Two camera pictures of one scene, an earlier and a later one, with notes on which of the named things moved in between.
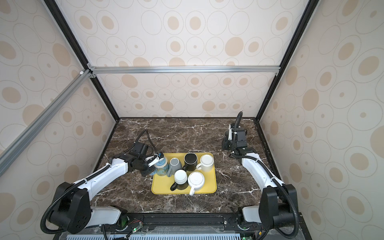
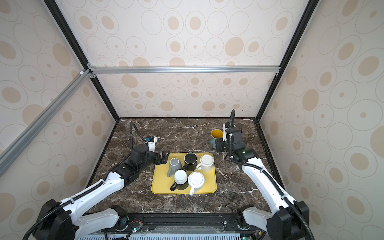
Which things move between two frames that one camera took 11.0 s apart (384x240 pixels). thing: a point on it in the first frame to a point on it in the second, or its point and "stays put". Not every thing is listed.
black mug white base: [180, 178] stays put
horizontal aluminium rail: [97, 70] stays put
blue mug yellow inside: [161, 168] to [215, 133]
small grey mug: [175, 164] stays put
